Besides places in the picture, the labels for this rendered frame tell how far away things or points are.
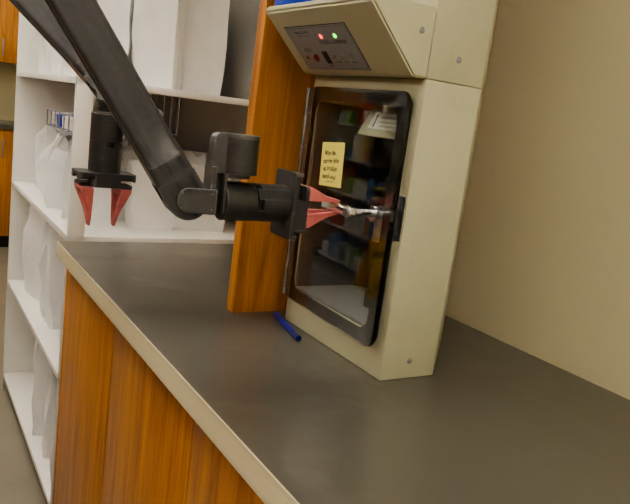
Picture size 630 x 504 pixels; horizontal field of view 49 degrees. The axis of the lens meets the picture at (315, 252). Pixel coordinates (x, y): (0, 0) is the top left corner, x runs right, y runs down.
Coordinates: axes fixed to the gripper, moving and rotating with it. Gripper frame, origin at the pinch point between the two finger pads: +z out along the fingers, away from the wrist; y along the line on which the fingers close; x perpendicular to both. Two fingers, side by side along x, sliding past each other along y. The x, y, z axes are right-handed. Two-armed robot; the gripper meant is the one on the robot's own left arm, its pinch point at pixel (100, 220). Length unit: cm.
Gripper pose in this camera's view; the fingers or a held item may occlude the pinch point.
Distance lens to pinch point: 133.7
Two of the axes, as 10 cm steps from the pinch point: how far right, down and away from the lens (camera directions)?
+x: -5.1, -2.3, 8.3
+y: 8.5, 0.1, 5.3
